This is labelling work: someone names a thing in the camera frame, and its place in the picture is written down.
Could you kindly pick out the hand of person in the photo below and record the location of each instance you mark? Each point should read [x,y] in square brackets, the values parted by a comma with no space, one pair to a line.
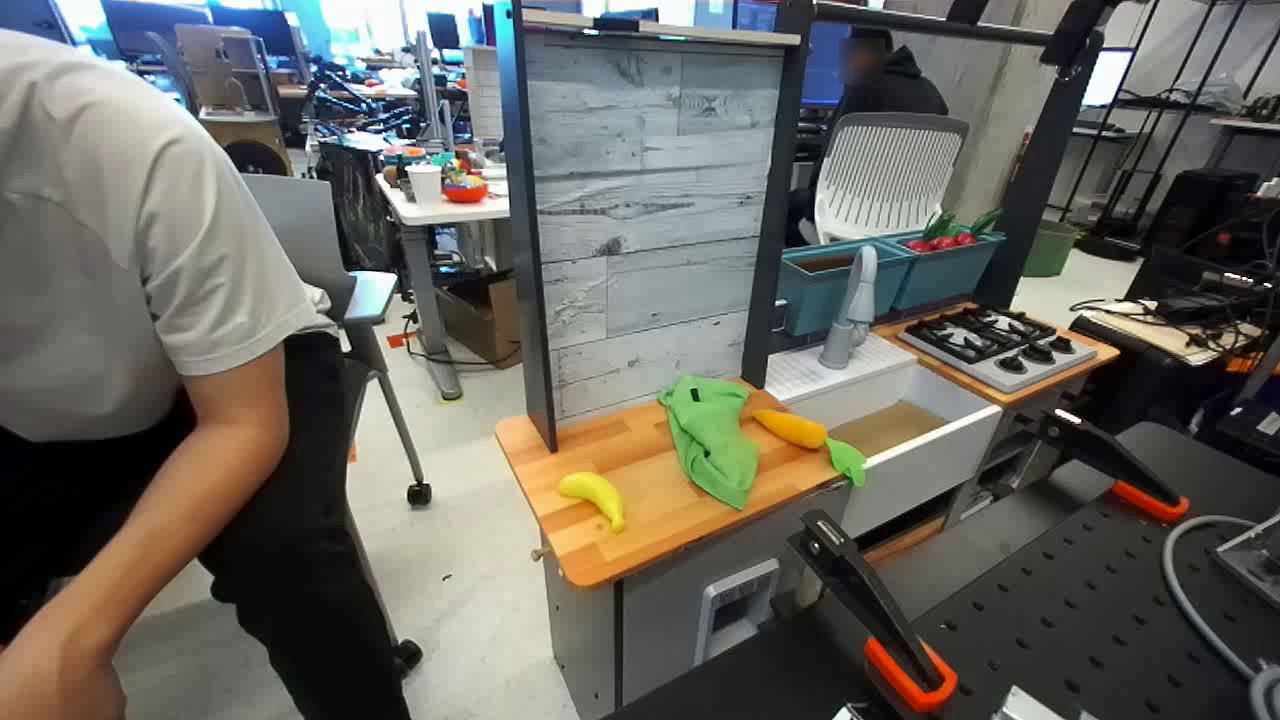
[55,682]

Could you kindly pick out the grey tap nozzle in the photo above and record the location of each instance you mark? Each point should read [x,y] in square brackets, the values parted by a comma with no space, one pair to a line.
[850,315]

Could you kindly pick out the bare forearm of person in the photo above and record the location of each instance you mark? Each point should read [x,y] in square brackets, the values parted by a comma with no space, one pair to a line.
[161,533]

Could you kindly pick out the person in white shirt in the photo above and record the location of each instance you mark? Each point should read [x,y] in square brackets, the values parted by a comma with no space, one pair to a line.
[107,241]

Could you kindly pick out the grey office chair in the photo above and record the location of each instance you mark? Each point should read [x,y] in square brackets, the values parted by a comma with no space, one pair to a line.
[314,241]

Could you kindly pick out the cardboard box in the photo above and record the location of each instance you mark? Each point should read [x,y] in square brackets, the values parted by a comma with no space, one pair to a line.
[480,316]

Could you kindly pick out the yellow toy banana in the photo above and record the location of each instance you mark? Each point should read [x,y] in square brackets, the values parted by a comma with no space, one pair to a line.
[599,492]

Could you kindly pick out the white desk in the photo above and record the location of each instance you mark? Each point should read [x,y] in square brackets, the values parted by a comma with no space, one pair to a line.
[427,222]

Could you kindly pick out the grey cabinet base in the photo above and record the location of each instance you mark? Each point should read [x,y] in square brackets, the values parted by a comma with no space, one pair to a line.
[665,615]

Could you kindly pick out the wooden countertop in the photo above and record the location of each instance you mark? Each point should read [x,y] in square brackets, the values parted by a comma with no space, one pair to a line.
[640,484]

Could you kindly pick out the white cup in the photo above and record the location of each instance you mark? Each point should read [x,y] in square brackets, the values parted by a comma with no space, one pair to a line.
[427,187]

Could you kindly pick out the red bowl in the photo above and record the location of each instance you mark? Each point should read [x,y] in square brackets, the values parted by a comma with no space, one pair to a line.
[464,188]

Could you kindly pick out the green cloth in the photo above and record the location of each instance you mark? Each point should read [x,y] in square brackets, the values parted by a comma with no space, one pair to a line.
[712,434]

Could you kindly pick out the orange-yellow toy vegetable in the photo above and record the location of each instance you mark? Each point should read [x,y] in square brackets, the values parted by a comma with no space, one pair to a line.
[791,430]

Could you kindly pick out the black clamp orange tip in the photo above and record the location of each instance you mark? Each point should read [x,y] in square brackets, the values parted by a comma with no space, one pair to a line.
[1122,473]
[873,615]

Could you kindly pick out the small green toy piece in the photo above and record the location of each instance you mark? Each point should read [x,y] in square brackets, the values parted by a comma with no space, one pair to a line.
[846,462]

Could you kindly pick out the teal plastic bin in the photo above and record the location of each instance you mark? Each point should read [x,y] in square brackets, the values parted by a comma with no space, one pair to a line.
[824,284]
[948,270]

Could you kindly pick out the white toy sink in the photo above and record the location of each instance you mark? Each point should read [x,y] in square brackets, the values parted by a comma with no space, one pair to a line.
[920,467]

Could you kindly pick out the white dish rack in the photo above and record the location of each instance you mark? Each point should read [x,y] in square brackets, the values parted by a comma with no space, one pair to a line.
[885,182]

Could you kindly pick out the toy stove with black burners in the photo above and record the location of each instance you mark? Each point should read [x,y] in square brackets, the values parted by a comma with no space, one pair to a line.
[995,347]

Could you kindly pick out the person in black hoodie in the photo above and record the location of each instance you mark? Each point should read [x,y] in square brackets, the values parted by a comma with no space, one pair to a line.
[888,81]

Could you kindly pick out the wooden stove counter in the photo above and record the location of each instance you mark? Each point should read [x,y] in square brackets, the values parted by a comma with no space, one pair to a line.
[1065,365]

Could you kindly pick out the green bin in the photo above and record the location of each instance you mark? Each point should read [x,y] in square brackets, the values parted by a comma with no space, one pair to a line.
[1048,248]

